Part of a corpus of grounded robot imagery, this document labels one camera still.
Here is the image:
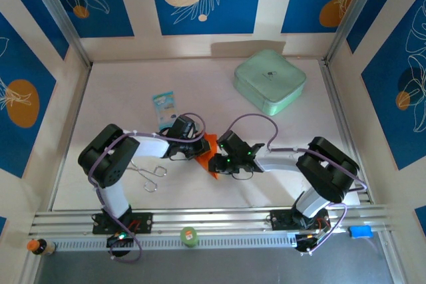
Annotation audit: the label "metal wire tongs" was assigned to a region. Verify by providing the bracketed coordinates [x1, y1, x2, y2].
[129, 162, 168, 194]

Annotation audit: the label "brown bottle orange cap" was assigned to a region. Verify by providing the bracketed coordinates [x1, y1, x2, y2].
[26, 237, 57, 257]

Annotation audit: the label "aluminium mounting rail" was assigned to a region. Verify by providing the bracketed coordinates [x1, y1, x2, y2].
[29, 204, 395, 237]

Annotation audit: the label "aluminium frame post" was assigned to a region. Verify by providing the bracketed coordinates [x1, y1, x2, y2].
[25, 0, 93, 67]
[324, 0, 389, 65]

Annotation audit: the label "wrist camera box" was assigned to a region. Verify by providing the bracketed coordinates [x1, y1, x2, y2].
[216, 130, 266, 162]
[165, 114, 200, 141]

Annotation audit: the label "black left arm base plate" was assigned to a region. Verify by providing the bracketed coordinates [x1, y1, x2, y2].
[92, 212, 154, 235]

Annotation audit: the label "green capped can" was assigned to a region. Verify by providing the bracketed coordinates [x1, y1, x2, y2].
[180, 226, 200, 248]

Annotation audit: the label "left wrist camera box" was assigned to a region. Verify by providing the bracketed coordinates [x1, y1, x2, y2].
[165, 114, 200, 141]

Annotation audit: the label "slotted grey cable duct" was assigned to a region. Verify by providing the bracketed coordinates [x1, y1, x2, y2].
[53, 233, 299, 251]

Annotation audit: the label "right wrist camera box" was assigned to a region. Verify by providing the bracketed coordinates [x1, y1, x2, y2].
[216, 130, 266, 162]

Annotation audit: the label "blue box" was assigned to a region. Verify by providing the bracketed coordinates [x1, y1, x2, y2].
[347, 225, 373, 239]

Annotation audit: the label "aluminium side rail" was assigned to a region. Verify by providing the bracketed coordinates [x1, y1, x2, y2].
[319, 59, 372, 205]

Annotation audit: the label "mint green zip case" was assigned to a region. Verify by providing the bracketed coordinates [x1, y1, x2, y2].
[233, 49, 307, 117]

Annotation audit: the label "orange cloth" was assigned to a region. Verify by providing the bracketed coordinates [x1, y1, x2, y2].
[195, 132, 222, 182]

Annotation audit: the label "blue wet wipes packet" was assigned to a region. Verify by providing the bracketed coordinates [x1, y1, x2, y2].
[152, 90, 182, 130]

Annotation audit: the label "black electronics board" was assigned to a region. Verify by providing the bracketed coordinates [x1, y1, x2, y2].
[106, 233, 133, 249]
[294, 233, 329, 255]

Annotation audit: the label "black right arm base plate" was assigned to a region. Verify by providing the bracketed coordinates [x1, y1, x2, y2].
[270, 209, 330, 231]

